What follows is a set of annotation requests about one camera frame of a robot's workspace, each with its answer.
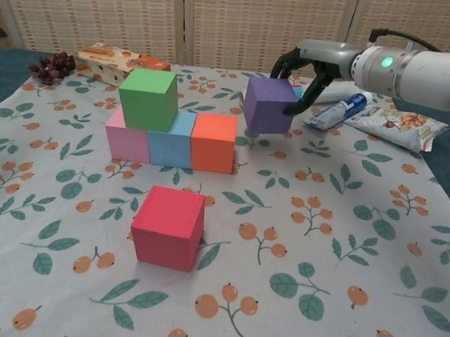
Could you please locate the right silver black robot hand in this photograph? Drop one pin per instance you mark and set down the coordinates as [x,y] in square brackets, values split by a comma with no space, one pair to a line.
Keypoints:
[329,56]

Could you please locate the purple foam cube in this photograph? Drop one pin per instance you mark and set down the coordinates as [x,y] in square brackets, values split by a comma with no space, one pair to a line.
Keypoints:
[267,108]

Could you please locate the orange foam cube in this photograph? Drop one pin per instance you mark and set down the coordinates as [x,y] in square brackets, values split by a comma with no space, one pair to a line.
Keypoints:
[213,147]

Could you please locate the light blue foam cube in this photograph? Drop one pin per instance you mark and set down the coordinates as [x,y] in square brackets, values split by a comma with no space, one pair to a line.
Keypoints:
[168,148]

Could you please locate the green foam cube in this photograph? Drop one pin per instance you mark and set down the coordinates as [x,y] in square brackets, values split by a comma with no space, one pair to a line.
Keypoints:
[147,104]

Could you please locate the pink foam cube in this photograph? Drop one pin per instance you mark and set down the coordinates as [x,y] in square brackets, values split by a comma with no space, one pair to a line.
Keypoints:
[127,144]

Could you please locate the magenta red foam cube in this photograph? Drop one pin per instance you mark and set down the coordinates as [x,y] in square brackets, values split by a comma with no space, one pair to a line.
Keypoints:
[166,230]

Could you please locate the clear cling film roll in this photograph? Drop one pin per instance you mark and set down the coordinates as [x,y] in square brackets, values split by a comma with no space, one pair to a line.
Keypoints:
[337,96]

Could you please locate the blue white toothpaste tube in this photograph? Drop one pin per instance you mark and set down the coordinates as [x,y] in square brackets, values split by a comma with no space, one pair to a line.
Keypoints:
[340,110]

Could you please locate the white nut snack bag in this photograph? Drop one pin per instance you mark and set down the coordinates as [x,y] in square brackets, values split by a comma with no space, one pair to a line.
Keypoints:
[398,126]

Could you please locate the bamboo folding screen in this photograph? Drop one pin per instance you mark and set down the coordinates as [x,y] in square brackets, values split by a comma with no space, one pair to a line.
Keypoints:
[224,19]

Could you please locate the floral print tablecloth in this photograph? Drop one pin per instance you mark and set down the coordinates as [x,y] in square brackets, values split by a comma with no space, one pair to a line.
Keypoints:
[319,267]

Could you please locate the orange biscuit box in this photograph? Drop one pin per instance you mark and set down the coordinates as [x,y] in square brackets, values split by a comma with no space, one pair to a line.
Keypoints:
[96,56]

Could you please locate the dark red grape bunch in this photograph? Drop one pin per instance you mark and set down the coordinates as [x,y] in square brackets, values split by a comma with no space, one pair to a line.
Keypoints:
[52,68]

